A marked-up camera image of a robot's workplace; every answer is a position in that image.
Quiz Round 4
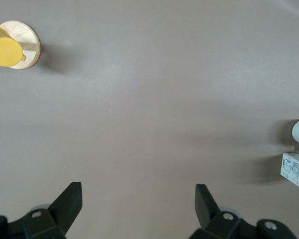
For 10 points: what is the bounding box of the blue white milk carton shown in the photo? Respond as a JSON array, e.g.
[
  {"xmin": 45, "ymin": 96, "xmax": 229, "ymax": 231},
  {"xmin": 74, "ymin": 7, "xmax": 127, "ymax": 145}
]
[{"xmin": 280, "ymin": 152, "xmax": 299, "ymax": 194}]

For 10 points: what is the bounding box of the wooden cup holder stand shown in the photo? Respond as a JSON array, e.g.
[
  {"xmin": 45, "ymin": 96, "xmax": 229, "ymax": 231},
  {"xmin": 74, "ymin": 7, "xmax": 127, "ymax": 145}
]
[{"xmin": 0, "ymin": 20, "xmax": 41, "ymax": 70}]

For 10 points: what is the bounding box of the yellow plastic cup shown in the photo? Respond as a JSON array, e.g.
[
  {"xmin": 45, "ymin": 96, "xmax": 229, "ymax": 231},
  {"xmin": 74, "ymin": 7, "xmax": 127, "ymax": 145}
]
[{"xmin": 0, "ymin": 23, "xmax": 27, "ymax": 68}]

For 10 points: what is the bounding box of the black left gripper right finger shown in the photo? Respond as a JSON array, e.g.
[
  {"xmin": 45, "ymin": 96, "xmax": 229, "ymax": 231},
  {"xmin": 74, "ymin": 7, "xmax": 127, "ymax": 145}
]
[{"xmin": 188, "ymin": 183, "xmax": 296, "ymax": 239}]

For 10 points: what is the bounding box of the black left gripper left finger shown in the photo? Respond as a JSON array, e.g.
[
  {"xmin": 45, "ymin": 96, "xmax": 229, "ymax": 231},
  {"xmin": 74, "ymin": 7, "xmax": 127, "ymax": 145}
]
[{"xmin": 0, "ymin": 181, "xmax": 83, "ymax": 239}]

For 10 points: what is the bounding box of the brown table cloth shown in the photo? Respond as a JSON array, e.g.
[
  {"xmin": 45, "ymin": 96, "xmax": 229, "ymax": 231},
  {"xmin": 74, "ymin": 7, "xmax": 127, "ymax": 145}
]
[{"xmin": 0, "ymin": 0, "xmax": 299, "ymax": 239}]

